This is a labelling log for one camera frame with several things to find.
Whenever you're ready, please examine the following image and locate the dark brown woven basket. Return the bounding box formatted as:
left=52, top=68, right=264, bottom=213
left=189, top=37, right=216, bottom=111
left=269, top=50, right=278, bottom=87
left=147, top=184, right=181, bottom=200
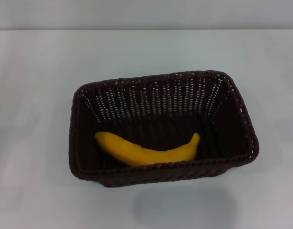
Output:
left=68, top=70, right=260, bottom=188

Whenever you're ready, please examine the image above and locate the yellow banana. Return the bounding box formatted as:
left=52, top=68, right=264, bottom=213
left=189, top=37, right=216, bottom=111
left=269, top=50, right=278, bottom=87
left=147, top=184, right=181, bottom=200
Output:
left=93, top=131, right=201, bottom=168

